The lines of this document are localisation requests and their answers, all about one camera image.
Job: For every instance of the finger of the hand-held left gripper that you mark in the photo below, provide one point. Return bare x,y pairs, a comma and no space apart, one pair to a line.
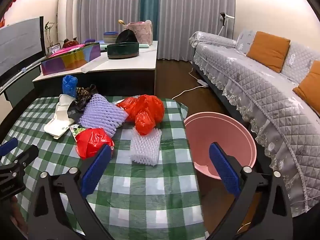
27,155
8,146

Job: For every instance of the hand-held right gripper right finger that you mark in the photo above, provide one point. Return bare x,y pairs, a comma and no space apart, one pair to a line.
225,170

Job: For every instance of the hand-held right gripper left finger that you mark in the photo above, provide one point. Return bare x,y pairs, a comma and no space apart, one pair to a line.
97,170

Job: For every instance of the small red plastic bag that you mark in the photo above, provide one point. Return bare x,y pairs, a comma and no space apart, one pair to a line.
90,140

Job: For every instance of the pink plastic basin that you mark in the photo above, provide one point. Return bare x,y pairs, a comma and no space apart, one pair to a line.
220,132

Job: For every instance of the green snack packet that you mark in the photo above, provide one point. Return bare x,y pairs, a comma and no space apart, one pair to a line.
77,130

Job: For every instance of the white foam net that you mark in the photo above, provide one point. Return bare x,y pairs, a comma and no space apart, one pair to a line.
145,147

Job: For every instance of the purple foam net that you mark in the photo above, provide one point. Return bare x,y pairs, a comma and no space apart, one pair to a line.
102,112

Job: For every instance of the dark patterned plastic bag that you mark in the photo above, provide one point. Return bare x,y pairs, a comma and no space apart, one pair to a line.
77,105

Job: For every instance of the large red plastic bag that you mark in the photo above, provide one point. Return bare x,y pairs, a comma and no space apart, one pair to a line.
147,110

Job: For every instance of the dark television cabinet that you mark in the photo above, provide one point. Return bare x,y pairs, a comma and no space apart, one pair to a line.
17,92

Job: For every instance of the green checked tablecloth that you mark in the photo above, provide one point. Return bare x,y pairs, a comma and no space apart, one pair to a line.
150,192

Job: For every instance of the long white rod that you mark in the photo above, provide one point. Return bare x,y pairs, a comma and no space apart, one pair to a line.
23,70

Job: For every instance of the blue plastic bag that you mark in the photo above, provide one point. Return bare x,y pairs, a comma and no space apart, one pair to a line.
69,85

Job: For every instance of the white power strip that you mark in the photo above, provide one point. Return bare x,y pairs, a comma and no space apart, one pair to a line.
202,83

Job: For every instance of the grey quilted sofa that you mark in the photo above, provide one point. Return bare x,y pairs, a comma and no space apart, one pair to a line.
250,80

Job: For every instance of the white top coffee table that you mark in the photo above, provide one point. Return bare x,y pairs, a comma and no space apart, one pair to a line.
125,80

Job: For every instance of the iridescent rectangular box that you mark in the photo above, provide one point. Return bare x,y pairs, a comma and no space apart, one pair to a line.
65,63

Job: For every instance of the flat screen television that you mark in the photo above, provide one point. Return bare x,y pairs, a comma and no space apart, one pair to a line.
20,45

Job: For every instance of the orange cushion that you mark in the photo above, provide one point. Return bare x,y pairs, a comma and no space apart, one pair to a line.
267,50
310,87

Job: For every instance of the red brown teapot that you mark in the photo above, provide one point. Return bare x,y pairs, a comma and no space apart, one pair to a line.
70,43

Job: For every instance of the dark green round box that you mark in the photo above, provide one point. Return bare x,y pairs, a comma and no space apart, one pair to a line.
122,51

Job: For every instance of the green potted plant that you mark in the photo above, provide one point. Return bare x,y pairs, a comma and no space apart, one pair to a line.
48,30

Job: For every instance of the grey patterned cushion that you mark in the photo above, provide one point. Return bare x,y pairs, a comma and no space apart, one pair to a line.
243,40

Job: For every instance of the mint green box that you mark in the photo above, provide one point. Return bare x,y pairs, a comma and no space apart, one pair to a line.
143,46

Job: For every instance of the stack of bowls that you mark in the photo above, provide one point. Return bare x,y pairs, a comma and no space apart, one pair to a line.
110,37

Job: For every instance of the black hat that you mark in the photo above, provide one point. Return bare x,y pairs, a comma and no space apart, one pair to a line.
126,37

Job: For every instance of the pink fabric bag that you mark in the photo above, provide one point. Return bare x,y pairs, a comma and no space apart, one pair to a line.
145,33

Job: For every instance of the white standing air conditioner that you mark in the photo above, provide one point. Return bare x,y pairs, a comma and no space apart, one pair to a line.
67,12

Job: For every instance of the small yellow object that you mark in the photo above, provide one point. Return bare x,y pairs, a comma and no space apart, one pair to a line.
121,22

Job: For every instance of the white floor lamp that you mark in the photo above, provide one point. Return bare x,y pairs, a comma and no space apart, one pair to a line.
226,17

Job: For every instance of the grey curtain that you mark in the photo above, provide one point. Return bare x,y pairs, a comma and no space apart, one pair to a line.
107,5
195,17

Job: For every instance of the teal curtain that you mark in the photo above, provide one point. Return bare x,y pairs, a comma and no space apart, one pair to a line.
149,7

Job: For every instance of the small photo frame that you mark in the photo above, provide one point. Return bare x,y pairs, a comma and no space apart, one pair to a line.
53,48

